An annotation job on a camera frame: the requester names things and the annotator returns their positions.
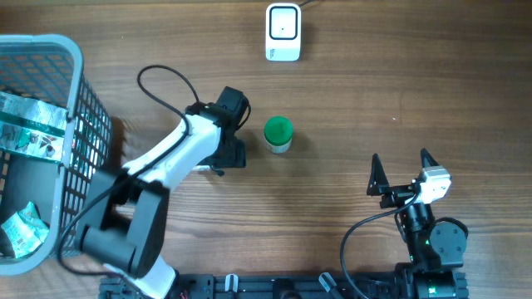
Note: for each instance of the light green wipes pack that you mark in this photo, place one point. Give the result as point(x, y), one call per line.
point(25, 231)

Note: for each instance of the green 3M gloves package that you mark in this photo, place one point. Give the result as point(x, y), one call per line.
point(32, 128)

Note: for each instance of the grey plastic mesh basket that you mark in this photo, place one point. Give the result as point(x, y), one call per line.
point(50, 68)

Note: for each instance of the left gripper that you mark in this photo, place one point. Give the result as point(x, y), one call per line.
point(237, 158)

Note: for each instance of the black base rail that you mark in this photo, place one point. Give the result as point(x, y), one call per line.
point(287, 286)

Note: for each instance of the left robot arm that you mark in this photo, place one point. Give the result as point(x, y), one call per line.
point(124, 220)

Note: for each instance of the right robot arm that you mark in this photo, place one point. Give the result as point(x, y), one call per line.
point(436, 245)

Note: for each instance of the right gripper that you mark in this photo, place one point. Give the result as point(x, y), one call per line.
point(378, 184)

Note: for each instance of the green lidded jar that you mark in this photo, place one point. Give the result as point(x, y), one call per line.
point(278, 134)

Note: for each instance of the white barcode scanner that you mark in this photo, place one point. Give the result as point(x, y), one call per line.
point(283, 31)

